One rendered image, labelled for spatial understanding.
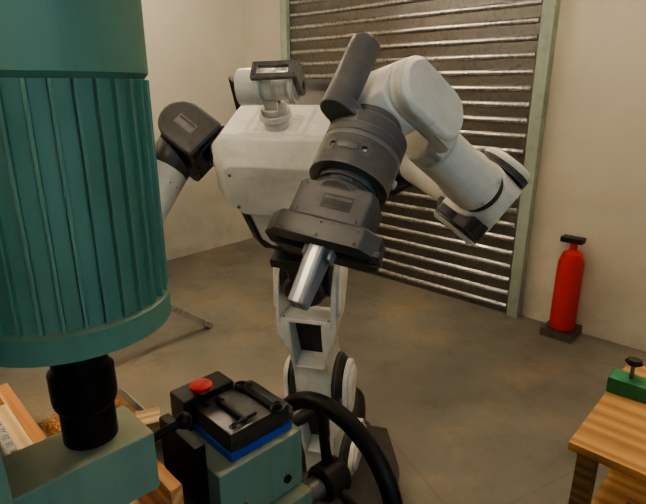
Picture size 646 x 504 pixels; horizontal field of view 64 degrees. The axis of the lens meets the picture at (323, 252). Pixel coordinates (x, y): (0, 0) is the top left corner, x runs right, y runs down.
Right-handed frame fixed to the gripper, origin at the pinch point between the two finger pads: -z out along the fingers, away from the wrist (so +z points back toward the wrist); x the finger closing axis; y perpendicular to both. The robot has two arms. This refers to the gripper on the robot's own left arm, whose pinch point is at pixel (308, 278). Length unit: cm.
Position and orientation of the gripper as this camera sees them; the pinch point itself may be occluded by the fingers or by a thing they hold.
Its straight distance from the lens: 50.7
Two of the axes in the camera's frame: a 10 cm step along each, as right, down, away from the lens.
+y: -2.2, -4.3, -8.7
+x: -9.1, -2.4, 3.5
